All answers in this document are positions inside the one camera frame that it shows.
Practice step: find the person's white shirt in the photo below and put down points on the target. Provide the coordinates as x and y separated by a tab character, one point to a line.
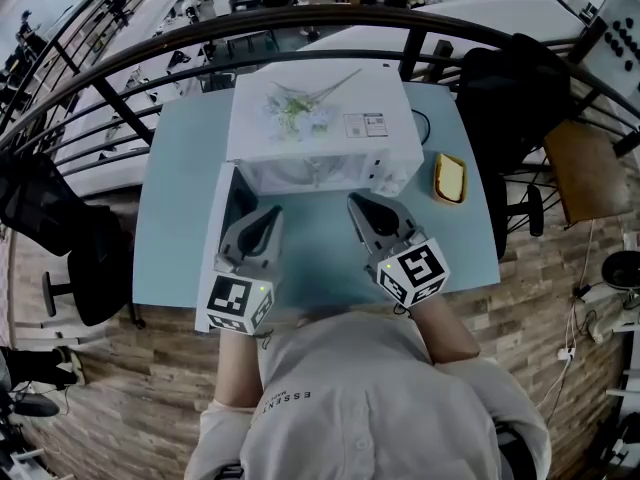
370	408

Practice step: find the small white power strip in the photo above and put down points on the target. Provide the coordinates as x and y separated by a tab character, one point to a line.
566	354

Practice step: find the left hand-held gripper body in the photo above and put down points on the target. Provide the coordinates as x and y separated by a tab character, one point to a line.
227	298

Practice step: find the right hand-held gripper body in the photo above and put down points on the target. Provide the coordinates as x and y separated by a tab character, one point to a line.
415	270

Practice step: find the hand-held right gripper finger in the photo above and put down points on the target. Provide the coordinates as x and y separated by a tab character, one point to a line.
409	225
370	240

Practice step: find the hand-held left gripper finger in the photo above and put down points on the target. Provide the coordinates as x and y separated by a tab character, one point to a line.
276	248
231	243

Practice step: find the black mesh office chair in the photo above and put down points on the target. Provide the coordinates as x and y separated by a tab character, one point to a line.
75	238

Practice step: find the pale blue artificial flower bouquet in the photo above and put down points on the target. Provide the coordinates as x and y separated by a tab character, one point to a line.
300	110

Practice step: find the brown wooden side table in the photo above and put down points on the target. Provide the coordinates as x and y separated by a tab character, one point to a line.
585	173

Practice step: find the person's left forearm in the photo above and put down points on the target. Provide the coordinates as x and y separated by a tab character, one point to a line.
237	373

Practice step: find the person's right forearm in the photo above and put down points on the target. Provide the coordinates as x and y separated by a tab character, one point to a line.
447	333

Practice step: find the black office chair with jacket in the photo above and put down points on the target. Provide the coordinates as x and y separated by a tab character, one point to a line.
510	98

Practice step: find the white microwave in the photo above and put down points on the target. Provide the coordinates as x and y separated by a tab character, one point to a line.
385	93

